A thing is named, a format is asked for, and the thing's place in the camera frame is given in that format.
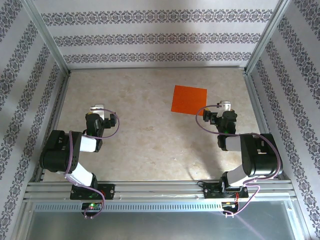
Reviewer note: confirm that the aluminium table edge rail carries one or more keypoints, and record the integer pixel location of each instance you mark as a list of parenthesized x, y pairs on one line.
[(155, 67)]

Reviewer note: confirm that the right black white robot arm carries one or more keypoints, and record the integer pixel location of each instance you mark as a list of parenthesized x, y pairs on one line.
[(262, 155)]

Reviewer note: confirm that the slotted metal strip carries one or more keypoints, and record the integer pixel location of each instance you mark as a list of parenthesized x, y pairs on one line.
[(155, 207)]

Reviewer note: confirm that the grey metal sheet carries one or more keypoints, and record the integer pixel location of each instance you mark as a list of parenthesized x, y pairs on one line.
[(150, 227)]

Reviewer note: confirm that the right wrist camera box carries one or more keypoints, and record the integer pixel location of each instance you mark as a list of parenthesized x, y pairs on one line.
[(225, 105)]

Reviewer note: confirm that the aluminium table side rail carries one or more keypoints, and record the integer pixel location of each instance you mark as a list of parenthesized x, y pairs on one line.
[(255, 100), (59, 100)]

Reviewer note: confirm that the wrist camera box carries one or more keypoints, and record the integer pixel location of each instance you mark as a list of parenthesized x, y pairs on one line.
[(225, 105), (97, 108)]

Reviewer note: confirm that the aluminium frame post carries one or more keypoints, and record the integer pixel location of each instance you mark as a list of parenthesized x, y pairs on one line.
[(48, 35), (267, 35)]

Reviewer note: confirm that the circuit board with green light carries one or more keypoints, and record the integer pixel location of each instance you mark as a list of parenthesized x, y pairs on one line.
[(92, 205)]

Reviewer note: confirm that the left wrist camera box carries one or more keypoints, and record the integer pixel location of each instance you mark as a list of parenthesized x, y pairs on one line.
[(97, 108)]

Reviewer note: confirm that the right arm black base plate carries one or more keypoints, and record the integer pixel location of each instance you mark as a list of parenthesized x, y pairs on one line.
[(211, 192)]

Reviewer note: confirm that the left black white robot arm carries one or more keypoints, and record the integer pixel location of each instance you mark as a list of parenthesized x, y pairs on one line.
[(60, 150)]

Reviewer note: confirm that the aluminium mounting rail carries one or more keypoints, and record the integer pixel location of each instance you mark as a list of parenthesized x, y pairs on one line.
[(155, 187)]

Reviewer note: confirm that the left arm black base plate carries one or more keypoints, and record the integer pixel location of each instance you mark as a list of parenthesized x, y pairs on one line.
[(108, 191)]

